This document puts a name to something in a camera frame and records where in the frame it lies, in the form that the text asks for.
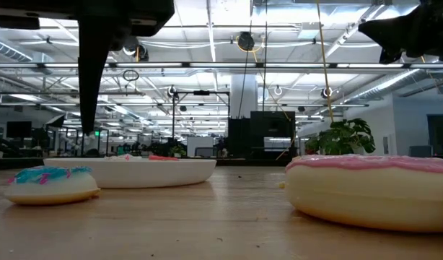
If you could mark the white round column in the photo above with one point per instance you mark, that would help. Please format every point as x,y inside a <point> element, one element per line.
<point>244,95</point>

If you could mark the black metal frame rig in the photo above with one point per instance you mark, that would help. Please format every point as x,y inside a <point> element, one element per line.
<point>201,92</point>

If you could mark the green potted plant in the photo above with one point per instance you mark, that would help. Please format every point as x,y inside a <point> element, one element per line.
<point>344,139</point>

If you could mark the red iced donut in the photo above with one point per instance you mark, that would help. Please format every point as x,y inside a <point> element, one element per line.
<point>163,157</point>

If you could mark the gray office chair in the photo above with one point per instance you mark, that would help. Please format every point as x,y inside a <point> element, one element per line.
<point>420,151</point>

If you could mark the pink iced donut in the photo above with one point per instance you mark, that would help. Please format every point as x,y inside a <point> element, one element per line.
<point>373,191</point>

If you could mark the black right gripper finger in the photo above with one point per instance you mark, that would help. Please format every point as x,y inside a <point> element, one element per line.
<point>389,56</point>
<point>391,30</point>

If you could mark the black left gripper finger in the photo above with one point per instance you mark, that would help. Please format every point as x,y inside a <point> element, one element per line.
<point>93,72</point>

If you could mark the black computer monitor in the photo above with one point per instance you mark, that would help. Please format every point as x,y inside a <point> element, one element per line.
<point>18,129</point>

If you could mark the blue iced donut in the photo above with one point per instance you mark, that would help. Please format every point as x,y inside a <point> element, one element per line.
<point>52,186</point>

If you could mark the white partition board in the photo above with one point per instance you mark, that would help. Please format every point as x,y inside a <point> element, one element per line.
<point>200,144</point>

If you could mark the long horizontal light strip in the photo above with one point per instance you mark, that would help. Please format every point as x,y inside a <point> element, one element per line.
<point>221,65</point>

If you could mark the black cabinet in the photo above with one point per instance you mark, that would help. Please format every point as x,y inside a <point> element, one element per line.
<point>272,126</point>

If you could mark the small green plant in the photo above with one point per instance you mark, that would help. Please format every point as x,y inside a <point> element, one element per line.
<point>177,151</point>

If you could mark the white iced donut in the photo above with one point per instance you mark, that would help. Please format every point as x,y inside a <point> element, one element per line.
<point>122,157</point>

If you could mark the white round plate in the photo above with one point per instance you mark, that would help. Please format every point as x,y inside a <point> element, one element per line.
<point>142,173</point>

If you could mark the black softbox lamp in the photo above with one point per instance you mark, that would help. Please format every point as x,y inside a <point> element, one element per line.
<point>55,121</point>

